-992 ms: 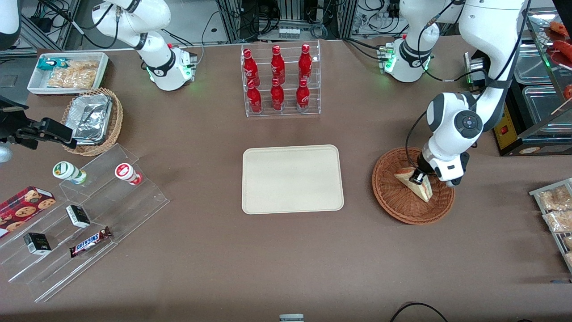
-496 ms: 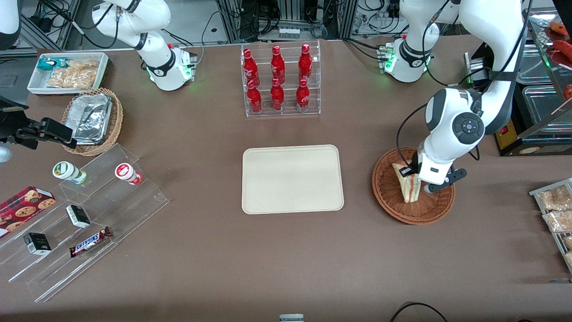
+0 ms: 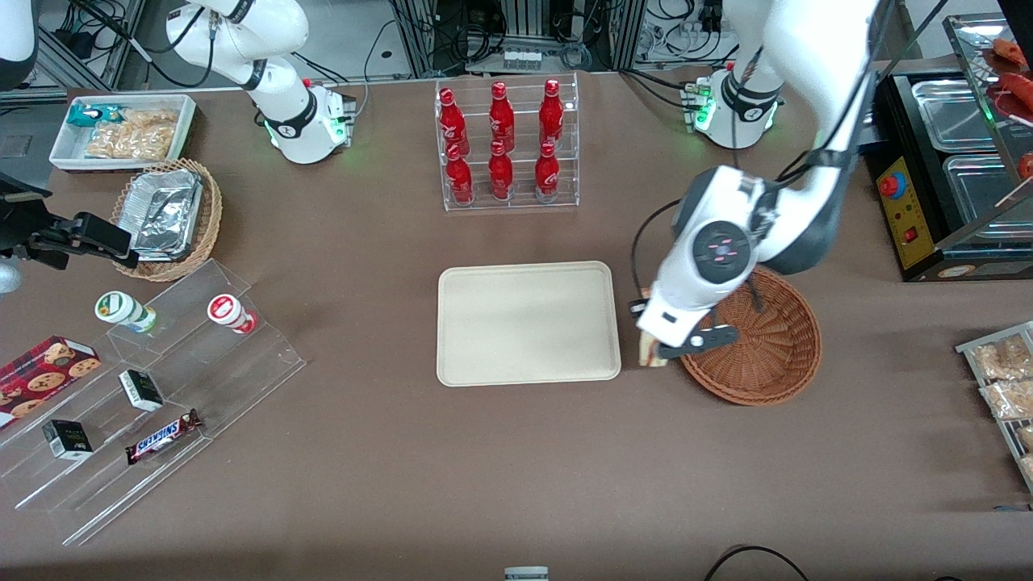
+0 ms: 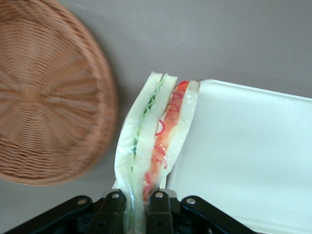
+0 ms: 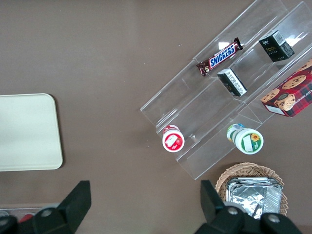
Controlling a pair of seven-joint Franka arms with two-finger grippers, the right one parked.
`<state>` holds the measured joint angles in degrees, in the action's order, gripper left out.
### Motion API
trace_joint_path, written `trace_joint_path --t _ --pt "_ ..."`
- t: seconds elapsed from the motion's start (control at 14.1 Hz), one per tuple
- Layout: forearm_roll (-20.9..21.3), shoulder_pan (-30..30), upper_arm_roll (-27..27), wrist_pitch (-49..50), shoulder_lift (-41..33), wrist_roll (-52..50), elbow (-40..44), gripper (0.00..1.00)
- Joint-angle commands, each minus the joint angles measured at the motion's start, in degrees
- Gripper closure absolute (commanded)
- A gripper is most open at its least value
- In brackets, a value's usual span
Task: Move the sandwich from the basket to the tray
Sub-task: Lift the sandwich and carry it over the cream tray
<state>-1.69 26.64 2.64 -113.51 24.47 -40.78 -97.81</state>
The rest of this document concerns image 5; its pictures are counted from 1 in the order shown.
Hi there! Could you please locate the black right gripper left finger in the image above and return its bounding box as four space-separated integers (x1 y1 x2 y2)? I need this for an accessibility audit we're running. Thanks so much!
30 180 92 234

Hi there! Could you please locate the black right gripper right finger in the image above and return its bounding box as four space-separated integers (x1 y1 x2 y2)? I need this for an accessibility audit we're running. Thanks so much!
195 180 246 234

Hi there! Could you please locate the aluminium foil tray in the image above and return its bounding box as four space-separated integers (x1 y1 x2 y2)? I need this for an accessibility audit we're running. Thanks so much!
229 185 283 220
226 177 284 195

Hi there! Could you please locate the light tan wicker basket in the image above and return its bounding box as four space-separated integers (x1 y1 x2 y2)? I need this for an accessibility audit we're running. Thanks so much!
215 162 288 217

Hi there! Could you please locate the cream rectangular plastic tray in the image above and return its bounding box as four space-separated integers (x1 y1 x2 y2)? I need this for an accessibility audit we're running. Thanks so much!
0 93 63 172

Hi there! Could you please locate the red-labelled plastic bottle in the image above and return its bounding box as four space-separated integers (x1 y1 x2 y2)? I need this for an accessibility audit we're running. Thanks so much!
0 211 35 224

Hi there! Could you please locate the clear acrylic box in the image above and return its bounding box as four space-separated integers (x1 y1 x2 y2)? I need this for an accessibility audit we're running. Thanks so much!
0 207 59 224

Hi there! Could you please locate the green-lidded sunflower cup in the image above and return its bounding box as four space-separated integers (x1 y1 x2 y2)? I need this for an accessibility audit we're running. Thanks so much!
226 123 264 155

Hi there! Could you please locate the red-lidded yogurt cup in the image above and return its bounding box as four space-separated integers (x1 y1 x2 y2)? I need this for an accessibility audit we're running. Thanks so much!
162 124 185 153

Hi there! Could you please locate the clear acrylic stepped display rack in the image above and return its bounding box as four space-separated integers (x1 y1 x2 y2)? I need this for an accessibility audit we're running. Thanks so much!
139 57 265 181
193 0 312 125

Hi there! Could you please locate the small black carton box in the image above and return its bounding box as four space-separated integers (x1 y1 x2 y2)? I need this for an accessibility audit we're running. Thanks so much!
216 68 248 97
258 30 295 63

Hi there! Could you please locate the red tartan cookie box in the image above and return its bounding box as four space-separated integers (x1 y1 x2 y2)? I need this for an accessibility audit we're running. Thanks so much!
260 59 312 118

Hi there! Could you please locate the Snickers chocolate bar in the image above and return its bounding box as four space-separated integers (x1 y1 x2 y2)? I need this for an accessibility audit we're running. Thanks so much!
196 37 244 77

